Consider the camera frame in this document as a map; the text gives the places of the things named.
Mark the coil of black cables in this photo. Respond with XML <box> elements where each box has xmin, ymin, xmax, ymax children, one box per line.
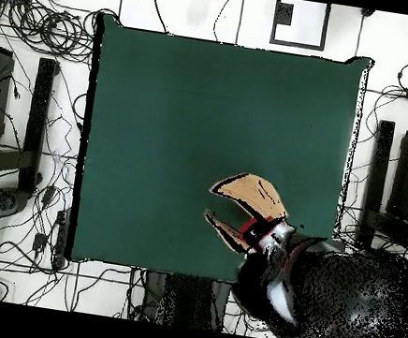
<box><xmin>1</xmin><ymin>0</ymin><xmax>100</xmax><ymax>64</ymax></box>

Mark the small dark square panel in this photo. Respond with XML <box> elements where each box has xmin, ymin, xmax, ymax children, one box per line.
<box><xmin>273</xmin><ymin>0</ymin><xmax>296</xmax><ymax>27</ymax></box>

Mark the dark green table cloth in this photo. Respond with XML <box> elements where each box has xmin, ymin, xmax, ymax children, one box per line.
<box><xmin>60</xmin><ymin>11</ymin><xmax>375</xmax><ymax>301</ymax></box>

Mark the black power strip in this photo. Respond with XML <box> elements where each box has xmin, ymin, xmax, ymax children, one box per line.
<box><xmin>49</xmin><ymin>207</ymin><xmax>74</xmax><ymax>272</ymax></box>

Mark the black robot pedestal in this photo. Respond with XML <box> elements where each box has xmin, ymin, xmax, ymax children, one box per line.
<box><xmin>124</xmin><ymin>266</ymin><xmax>235</xmax><ymax>334</ymax></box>

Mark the tan terry towel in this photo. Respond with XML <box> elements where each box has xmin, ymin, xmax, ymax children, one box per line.
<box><xmin>197</xmin><ymin>167</ymin><xmax>295</xmax><ymax>262</ymax></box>

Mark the black metal stand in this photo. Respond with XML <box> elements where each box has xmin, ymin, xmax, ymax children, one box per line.
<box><xmin>0</xmin><ymin>51</ymin><xmax>61</xmax><ymax>197</ymax></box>
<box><xmin>353</xmin><ymin>118</ymin><xmax>408</xmax><ymax>258</ymax></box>

